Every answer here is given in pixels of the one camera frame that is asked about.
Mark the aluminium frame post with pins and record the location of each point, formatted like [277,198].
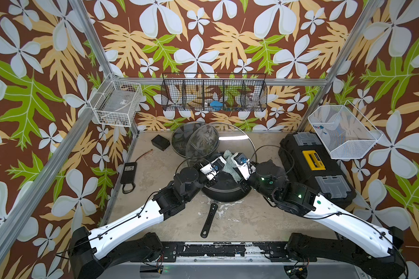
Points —
[92,37]

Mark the black yellow tool case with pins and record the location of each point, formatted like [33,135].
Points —
[307,161]

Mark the black power adapter brick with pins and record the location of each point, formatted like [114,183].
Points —
[128,173]

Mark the black front frying pan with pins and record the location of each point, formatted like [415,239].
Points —
[225,189]

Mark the glass lid with steel rim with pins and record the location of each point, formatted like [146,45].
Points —
[213,139]

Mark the white wire basket left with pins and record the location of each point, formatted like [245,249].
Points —
[116,102]

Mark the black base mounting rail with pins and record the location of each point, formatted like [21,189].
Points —
[274,251]

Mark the blue object in basket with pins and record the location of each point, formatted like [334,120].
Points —
[216,105]

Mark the black back frying pan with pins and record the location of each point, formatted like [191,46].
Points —
[179,139]

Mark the white wire basket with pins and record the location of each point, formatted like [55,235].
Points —
[116,102]
[345,131]

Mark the white wire basket right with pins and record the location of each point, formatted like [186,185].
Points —
[345,131]

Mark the light green fluffy cloth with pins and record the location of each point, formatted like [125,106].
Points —
[229,166]

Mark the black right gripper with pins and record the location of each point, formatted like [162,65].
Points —
[243,174]

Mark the black frying pan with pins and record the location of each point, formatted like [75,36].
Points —
[225,189]
[179,139]

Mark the black wire basket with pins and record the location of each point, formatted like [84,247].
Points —
[238,92]

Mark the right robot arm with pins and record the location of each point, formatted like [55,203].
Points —
[373,249]

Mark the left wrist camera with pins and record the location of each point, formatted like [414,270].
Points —
[219,162]

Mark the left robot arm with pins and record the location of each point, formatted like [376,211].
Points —
[91,252]

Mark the small black battery box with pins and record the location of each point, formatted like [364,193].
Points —
[160,142]

